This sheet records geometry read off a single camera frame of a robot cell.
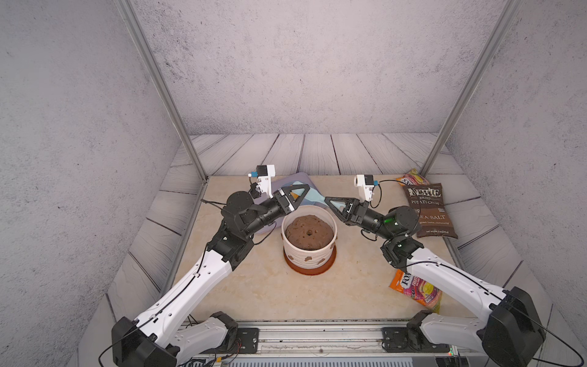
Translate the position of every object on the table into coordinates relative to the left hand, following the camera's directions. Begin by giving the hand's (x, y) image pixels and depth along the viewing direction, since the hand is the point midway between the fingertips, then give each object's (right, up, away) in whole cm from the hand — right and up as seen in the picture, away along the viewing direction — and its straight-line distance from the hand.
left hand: (311, 191), depth 60 cm
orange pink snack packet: (+54, +7, +56) cm, 78 cm away
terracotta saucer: (+3, -29, +26) cm, 40 cm away
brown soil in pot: (0, -15, +27) cm, 31 cm away
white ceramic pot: (-1, -23, +19) cm, 30 cm away
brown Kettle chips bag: (+57, -4, +47) cm, 74 cm away
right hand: (+4, -4, -1) cm, 6 cm away
